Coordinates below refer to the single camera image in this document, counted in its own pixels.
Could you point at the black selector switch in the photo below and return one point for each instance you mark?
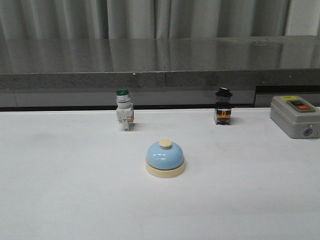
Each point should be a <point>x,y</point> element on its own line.
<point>223,109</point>

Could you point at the blue call bell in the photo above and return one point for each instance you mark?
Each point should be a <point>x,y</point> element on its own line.
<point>165,159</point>

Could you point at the grey stone counter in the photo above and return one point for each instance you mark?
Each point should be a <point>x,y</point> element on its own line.
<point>158,73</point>

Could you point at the green pushbutton switch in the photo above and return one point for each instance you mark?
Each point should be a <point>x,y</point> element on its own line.
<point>125,109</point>

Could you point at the grey curtain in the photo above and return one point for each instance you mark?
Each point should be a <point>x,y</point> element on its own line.
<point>156,19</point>

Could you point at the grey on-off switch box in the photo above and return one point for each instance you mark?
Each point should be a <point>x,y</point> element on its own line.
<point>298,118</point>

